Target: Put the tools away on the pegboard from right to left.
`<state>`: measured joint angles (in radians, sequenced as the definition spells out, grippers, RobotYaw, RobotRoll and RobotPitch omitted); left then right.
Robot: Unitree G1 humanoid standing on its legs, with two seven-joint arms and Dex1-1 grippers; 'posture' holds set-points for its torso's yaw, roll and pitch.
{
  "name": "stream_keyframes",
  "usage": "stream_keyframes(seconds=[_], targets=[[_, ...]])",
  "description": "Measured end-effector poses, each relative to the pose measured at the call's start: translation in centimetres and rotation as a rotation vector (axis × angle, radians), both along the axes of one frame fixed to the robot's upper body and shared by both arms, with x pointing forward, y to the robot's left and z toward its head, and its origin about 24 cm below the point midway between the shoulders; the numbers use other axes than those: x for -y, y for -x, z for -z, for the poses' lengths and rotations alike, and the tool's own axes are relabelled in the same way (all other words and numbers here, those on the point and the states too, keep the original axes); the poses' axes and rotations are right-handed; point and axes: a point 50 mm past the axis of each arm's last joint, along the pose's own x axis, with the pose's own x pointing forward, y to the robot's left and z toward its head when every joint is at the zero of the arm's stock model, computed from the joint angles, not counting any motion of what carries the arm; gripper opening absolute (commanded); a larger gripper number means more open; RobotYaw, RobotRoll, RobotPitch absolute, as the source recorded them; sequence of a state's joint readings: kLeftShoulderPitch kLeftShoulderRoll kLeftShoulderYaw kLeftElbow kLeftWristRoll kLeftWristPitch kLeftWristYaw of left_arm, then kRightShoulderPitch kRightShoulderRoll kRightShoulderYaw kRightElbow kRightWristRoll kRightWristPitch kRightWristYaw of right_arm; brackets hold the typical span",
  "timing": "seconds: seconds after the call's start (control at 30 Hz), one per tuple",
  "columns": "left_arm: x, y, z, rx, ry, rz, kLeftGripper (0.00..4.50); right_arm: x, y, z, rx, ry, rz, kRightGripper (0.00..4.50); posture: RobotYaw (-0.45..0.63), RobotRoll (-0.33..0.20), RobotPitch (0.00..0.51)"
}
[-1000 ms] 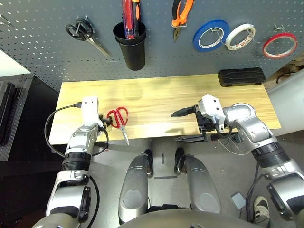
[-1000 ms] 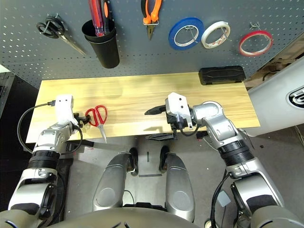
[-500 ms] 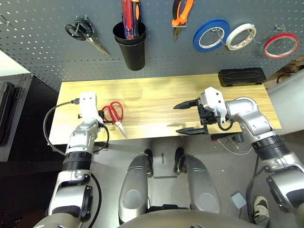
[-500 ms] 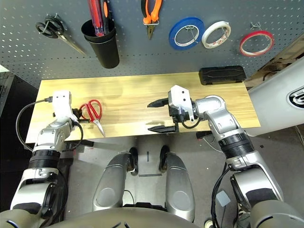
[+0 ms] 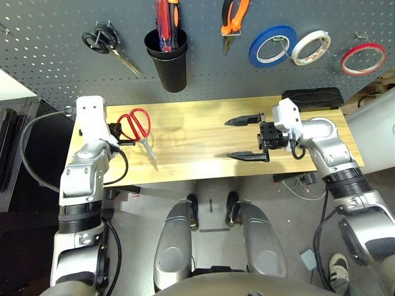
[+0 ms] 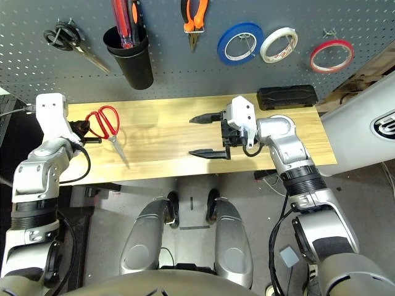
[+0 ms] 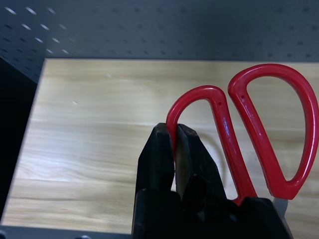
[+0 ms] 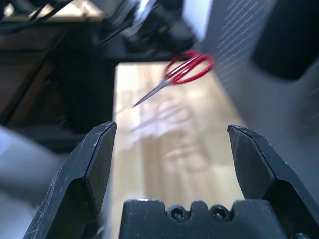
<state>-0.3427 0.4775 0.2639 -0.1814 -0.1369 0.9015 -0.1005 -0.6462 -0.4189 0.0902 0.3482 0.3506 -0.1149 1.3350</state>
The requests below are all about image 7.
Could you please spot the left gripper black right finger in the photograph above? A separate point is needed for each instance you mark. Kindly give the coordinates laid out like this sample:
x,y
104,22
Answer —
x,y
194,169

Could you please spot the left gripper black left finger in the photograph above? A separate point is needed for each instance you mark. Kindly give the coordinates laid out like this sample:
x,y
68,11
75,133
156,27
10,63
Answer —
x,y
154,161

